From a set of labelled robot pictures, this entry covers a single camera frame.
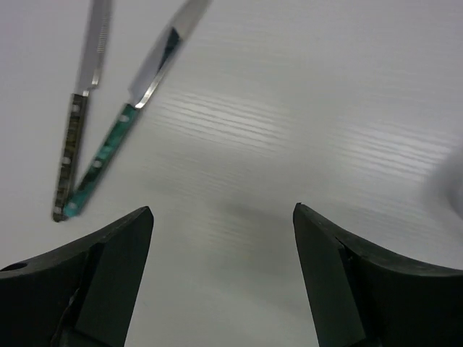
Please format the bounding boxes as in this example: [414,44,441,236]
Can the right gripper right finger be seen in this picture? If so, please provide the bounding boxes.
[293,204,462,346]

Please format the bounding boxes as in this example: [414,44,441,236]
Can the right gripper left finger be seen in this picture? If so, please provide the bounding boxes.
[1,207,154,346]

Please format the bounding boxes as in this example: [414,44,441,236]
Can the silver knife teal handle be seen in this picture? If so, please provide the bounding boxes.
[63,0,210,218]

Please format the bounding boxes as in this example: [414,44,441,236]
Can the silver knife dark handle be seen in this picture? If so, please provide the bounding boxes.
[51,0,113,223]

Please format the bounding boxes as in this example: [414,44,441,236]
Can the white divided utensil tray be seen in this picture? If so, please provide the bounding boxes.
[423,145,462,218]

